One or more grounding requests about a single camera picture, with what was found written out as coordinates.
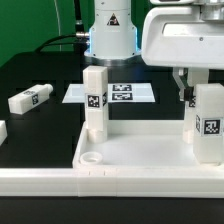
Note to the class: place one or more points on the long white front barrier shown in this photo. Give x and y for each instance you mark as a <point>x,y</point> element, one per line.
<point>116,182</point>

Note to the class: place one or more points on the fiducial marker sheet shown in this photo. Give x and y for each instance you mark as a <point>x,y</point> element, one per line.
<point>117,92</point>

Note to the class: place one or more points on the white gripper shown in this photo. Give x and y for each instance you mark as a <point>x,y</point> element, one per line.
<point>184,33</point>

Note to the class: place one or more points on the white desk top panel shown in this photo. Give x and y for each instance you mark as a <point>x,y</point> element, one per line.
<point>141,144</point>

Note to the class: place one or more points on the white block left edge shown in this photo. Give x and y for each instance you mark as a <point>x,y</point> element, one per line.
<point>3,131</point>

